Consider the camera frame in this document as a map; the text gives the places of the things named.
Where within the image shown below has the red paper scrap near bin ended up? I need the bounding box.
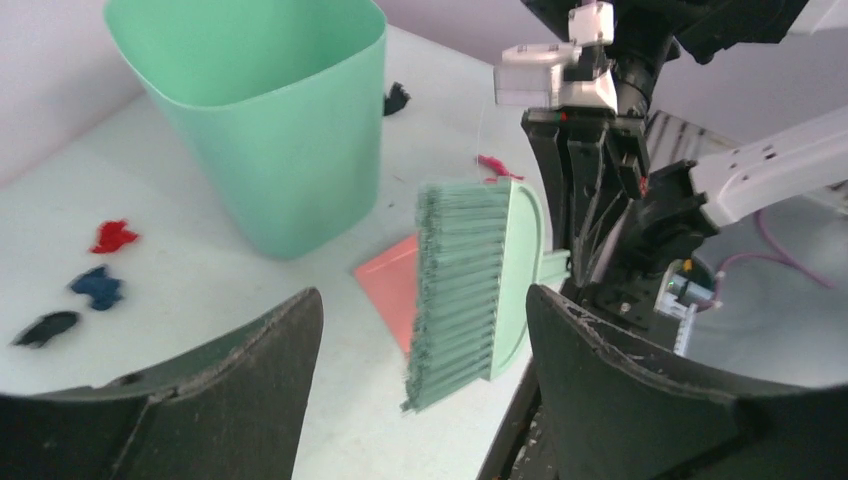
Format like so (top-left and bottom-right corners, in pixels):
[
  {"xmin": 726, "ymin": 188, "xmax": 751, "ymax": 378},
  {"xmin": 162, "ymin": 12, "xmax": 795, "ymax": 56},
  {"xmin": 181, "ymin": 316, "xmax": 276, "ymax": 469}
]
[{"xmin": 88, "ymin": 219, "xmax": 141, "ymax": 255}]

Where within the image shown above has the green hand brush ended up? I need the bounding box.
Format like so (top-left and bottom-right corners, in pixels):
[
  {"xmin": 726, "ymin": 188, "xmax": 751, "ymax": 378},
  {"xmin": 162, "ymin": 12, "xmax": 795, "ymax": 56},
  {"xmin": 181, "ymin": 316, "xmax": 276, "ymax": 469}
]
[{"xmin": 401, "ymin": 178, "xmax": 570, "ymax": 412}]

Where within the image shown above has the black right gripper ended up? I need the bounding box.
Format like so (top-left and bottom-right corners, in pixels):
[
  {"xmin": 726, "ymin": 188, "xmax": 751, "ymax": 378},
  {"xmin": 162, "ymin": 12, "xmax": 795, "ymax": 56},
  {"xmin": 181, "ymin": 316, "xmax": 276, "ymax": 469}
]
[{"xmin": 521, "ymin": 108, "xmax": 650, "ymax": 285}]

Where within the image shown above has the blue paper scrap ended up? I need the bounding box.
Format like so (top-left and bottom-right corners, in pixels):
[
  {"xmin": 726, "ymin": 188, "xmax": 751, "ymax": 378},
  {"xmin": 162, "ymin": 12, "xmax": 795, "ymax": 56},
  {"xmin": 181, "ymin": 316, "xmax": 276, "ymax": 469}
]
[{"xmin": 68, "ymin": 264, "xmax": 124, "ymax": 311}]

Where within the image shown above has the green plastic waste bin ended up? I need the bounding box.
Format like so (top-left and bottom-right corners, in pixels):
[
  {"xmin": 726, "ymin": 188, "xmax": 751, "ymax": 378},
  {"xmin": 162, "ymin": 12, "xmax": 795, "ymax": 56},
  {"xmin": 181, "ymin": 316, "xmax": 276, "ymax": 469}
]
[{"xmin": 103, "ymin": 0, "xmax": 388, "ymax": 259}]

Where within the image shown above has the pink dustpan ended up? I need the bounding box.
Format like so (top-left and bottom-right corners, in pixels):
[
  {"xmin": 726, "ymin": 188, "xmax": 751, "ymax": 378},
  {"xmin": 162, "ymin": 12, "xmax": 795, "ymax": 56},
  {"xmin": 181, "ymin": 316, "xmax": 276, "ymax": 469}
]
[{"xmin": 353, "ymin": 234, "xmax": 418, "ymax": 356}]

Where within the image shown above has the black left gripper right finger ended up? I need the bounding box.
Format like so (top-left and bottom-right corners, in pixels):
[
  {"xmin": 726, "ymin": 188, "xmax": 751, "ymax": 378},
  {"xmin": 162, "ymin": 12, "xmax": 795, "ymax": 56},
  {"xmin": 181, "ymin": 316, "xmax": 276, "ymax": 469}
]
[{"xmin": 526, "ymin": 285, "xmax": 847, "ymax": 479}]

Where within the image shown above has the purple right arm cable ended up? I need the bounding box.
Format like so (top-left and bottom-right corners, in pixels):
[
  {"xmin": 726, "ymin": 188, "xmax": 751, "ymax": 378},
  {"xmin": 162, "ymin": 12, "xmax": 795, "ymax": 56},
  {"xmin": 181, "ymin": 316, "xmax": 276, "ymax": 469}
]
[{"xmin": 712, "ymin": 208, "xmax": 839, "ymax": 313}]

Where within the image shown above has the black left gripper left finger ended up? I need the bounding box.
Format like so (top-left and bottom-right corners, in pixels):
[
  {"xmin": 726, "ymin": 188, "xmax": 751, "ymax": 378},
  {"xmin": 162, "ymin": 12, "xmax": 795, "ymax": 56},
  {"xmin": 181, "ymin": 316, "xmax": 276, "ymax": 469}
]
[{"xmin": 1, "ymin": 287, "xmax": 324, "ymax": 479}]

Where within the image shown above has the magenta paper scrap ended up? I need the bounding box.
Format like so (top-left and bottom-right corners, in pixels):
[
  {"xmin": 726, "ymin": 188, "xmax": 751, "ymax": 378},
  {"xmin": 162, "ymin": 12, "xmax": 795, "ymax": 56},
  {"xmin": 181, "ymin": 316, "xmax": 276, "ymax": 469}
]
[{"xmin": 476, "ymin": 155, "xmax": 525, "ymax": 183}]

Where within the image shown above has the black paper scrap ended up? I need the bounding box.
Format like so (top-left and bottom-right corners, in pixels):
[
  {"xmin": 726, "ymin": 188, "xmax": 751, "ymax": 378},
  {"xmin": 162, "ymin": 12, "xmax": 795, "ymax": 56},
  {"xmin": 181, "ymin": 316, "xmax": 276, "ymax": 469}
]
[
  {"xmin": 383, "ymin": 82, "xmax": 411, "ymax": 117},
  {"xmin": 11, "ymin": 311, "xmax": 80, "ymax": 348}
]

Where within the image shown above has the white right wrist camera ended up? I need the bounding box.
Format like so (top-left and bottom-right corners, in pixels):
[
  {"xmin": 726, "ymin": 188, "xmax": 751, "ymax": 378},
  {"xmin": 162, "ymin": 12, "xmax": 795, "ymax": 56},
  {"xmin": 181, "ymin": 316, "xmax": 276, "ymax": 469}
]
[{"xmin": 493, "ymin": 1, "xmax": 618, "ymax": 115}]

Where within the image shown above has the black paper scrap right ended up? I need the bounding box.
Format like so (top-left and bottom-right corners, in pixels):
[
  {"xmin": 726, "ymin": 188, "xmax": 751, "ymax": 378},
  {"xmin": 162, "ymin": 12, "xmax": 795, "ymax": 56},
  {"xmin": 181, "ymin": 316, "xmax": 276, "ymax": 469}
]
[{"xmin": 383, "ymin": 82, "xmax": 411, "ymax": 117}]

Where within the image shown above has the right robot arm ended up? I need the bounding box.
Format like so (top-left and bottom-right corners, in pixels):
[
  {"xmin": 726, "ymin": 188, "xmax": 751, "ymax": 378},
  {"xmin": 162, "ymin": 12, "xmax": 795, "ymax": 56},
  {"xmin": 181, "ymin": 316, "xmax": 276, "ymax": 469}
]
[{"xmin": 521, "ymin": 1, "xmax": 847, "ymax": 338}]

